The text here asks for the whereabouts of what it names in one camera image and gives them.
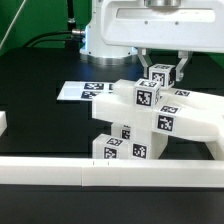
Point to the white U-shaped obstacle wall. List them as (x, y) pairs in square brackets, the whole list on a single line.
[(99, 172)]

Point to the black vertical pole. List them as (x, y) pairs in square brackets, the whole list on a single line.
[(71, 23)]

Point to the white tagged cube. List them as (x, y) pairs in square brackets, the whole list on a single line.
[(162, 73), (146, 93)]

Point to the white chair back frame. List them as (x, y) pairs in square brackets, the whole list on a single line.
[(179, 113)]

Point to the white marker base plate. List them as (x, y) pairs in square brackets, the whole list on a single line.
[(83, 90)]

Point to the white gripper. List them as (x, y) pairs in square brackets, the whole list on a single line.
[(185, 25)]

